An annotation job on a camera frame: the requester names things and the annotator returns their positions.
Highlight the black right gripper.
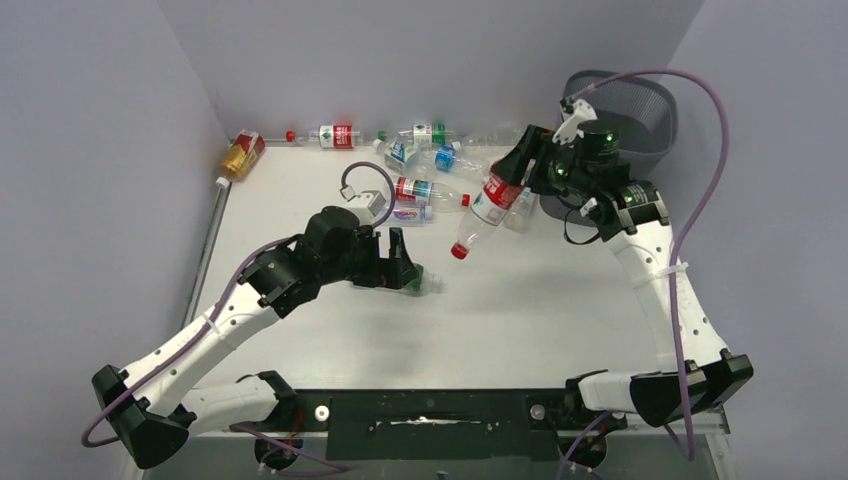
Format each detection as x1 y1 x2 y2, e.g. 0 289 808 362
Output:
493 125 593 198

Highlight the clear Ganten water bottle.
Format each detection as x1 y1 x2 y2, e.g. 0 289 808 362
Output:
384 203 435 226

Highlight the green cap bottle at wall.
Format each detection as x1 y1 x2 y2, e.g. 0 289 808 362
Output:
377 123 461 149

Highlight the red label Nongfu water bottle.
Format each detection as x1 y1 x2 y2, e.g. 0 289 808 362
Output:
450 174 523 260

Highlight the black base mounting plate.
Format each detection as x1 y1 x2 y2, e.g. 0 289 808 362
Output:
248 380 628 467

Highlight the white blue label tea bottle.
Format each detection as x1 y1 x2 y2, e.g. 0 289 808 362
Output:
503 188 538 233

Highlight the grey mesh waste bin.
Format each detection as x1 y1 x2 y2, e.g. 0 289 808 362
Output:
540 70 678 220

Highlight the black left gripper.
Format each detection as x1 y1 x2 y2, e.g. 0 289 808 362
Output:
320 226 418 290

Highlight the crushed bottle white blue label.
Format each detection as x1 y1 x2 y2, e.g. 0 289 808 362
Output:
372 139 435 181

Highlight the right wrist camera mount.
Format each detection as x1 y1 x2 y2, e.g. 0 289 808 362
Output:
552 97 597 145

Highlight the clear bottle blue label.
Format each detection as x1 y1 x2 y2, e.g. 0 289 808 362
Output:
433 145 491 185

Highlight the green tea label bottle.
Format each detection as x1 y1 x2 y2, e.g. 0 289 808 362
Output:
403 263 445 296

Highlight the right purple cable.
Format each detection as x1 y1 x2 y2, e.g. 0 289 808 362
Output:
555 69 731 480

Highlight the amber tea bottle red label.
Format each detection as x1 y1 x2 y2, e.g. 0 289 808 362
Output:
215 130 266 189

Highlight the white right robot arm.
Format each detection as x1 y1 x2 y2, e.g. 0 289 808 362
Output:
491 120 754 427

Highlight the red label bottle blue picture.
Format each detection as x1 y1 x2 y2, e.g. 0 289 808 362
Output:
391 176 471 213

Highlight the red cap bottle at wall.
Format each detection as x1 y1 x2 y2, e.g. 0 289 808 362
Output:
283 124 365 150

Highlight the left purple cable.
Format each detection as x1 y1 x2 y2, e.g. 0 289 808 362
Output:
80 161 397 449

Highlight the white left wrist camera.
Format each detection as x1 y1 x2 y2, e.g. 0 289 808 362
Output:
345 190 388 225

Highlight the crushed clear bottle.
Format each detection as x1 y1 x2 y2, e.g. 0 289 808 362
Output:
459 127 524 148

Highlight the purple cable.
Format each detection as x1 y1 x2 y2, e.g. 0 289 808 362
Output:
80 161 397 449
555 69 731 480

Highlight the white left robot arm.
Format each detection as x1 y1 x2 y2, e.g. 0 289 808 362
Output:
92 206 420 469

